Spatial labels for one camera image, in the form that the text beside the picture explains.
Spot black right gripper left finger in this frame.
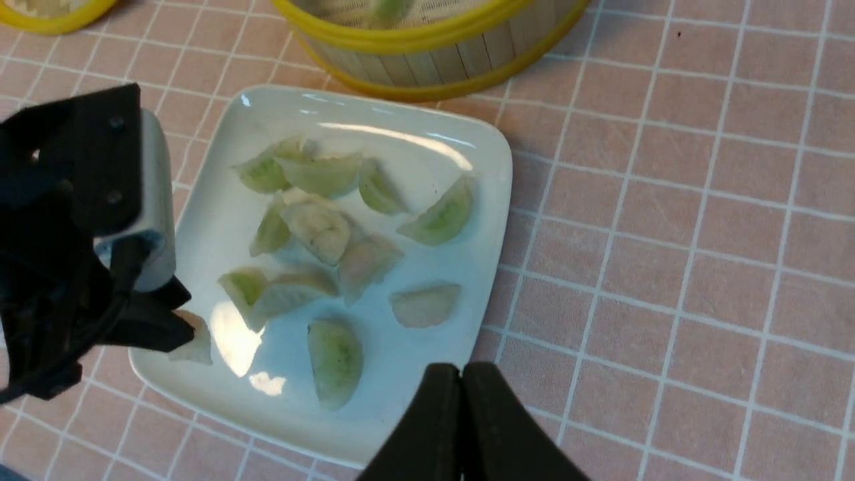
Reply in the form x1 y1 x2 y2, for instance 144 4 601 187
359 363 462 480

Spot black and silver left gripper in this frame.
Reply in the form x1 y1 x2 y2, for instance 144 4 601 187
1 83 194 404

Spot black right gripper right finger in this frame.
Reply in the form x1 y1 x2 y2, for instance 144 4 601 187
461 362 589 480

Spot pinkish white steamed dumpling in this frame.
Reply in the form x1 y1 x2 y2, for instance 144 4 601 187
167 309 212 365

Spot white square ceramic plate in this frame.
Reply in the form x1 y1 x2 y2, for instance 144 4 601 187
130 85 513 468

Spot yellow-rimmed woven bamboo lid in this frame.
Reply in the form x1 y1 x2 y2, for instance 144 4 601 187
1 1 118 36

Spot white pleated dumpling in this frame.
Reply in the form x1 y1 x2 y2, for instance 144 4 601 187
280 194 351 266

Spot small green dumpling in steamer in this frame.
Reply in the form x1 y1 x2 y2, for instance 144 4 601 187
363 0 413 29

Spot yellow-rimmed bamboo steamer basket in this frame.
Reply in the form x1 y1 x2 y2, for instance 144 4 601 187
274 1 588 102

